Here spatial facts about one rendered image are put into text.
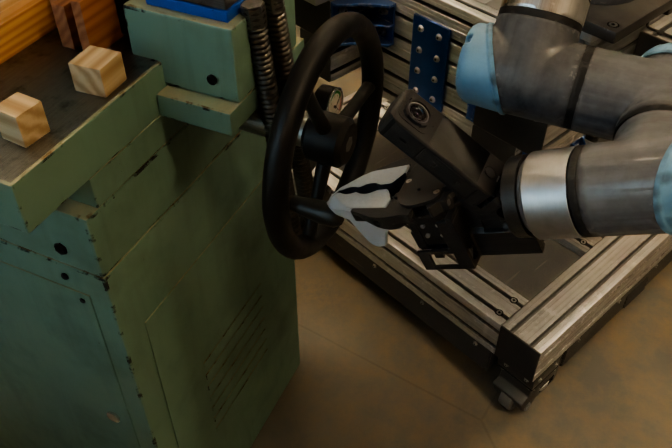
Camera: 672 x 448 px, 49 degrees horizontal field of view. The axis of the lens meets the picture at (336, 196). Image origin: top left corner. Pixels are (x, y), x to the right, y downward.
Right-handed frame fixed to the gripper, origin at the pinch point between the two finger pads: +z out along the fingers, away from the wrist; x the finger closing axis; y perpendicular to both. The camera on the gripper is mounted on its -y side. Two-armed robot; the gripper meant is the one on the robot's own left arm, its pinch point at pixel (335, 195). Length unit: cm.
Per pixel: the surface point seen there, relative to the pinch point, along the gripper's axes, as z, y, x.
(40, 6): 30.1, -26.7, 5.7
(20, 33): 30.6, -25.6, 1.8
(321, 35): 0.1, -12.6, 10.2
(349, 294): 61, 67, 49
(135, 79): 18.1, -16.9, 1.7
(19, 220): 19.5, -14.3, -17.5
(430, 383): 38, 78, 34
